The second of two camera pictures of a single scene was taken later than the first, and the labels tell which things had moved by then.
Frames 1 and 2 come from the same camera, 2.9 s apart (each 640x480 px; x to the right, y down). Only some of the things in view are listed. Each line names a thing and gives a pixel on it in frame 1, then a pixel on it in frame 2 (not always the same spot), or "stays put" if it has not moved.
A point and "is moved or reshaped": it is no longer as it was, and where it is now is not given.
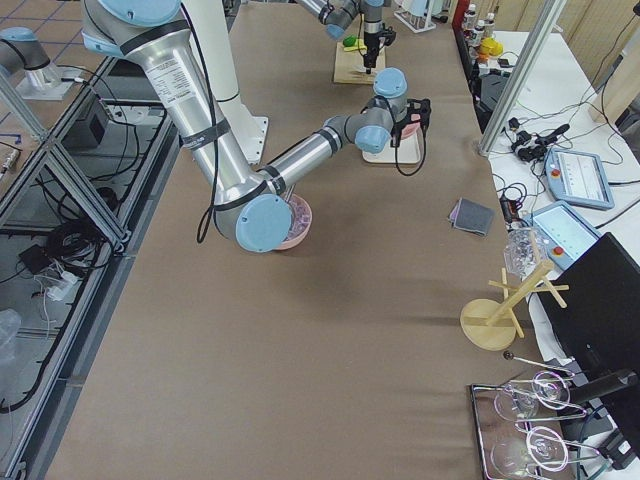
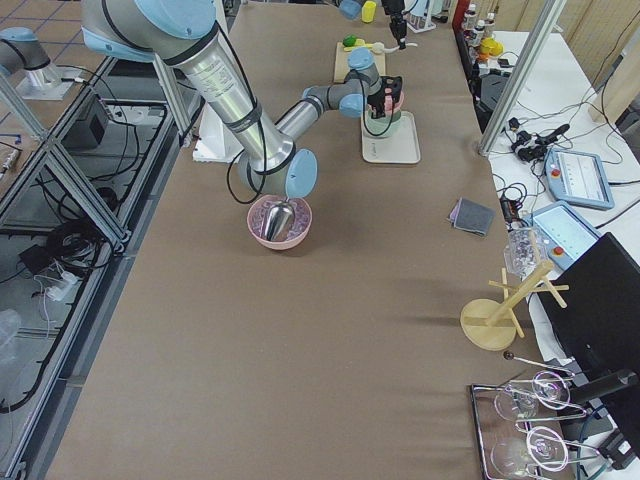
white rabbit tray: x=407 y=152 stays put
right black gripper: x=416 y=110 -> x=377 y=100
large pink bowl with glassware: x=301 y=218 stays put
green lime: x=349 y=41 stays put
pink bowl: x=411 y=128 is moved or reshaped
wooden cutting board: x=349 y=66 stays put
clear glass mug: x=525 y=250 stays put
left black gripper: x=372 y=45 -> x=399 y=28
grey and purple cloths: x=471 y=216 stays put
